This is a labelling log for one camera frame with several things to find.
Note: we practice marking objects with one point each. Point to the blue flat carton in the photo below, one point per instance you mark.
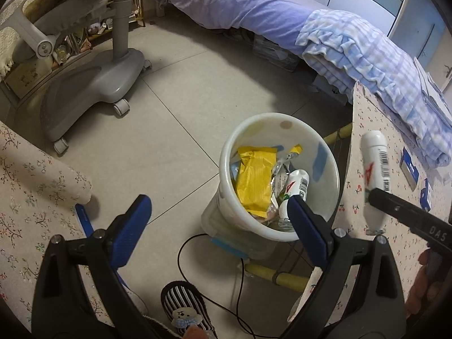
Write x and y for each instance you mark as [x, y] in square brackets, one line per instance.
[409, 166]

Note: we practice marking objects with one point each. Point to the blue plaid ruffled blanket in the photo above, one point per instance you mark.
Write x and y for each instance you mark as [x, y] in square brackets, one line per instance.
[370, 60]

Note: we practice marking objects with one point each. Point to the grey swivel chair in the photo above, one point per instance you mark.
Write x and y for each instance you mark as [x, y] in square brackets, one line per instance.
[88, 77]

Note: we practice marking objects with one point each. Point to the person's right hand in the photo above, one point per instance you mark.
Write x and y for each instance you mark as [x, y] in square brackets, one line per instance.
[416, 289]

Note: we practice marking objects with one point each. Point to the wooden shelf with clutter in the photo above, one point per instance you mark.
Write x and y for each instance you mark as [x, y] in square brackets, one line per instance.
[136, 7]

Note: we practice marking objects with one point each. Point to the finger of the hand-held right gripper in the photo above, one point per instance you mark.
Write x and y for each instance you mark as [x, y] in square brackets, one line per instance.
[392, 204]

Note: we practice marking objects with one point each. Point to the open white and blue carton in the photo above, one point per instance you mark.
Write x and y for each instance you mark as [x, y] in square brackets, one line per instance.
[427, 194]

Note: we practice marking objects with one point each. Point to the small yellow sachet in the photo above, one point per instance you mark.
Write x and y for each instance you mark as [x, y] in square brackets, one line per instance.
[296, 149]

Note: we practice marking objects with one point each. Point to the bed with purple sheet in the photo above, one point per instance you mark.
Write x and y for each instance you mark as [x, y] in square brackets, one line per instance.
[229, 7]

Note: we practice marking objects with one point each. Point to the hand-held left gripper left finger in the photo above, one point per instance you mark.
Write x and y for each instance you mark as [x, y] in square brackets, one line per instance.
[130, 233]

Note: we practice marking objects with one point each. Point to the clear storage box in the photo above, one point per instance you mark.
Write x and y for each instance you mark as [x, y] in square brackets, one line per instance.
[275, 53]

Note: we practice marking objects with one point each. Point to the cherry print tablecloth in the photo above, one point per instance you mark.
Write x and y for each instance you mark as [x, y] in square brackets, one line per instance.
[395, 130]

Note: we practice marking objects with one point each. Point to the striped slipper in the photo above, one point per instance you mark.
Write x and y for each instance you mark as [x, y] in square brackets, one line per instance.
[183, 300]

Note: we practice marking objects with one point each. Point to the yellow snack packet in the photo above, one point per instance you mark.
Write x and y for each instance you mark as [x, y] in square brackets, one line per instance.
[254, 180]

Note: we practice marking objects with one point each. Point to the blue plastic bar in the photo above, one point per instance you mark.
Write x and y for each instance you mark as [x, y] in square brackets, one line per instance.
[83, 219]

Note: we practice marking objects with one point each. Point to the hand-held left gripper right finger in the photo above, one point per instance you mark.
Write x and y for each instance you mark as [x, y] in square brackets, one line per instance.
[307, 233]

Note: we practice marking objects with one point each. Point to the white plastic bin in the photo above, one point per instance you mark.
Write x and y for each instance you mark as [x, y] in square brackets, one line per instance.
[268, 127]

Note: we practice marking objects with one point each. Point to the brown and white packet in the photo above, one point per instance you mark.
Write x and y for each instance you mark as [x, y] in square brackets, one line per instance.
[268, 218]

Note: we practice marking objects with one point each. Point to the small white plastic bottle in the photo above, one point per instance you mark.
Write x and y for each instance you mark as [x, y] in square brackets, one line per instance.
[298, 180]

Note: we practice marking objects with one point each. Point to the silver foil wrapper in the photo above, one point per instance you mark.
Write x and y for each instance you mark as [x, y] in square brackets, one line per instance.
[280, 173]

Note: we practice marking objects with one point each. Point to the floral print cloth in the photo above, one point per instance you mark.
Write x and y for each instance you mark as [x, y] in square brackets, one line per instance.
[35, 183]

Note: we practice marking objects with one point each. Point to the large white plastic bottle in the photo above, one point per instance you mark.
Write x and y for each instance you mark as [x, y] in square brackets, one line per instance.
[374, 155]

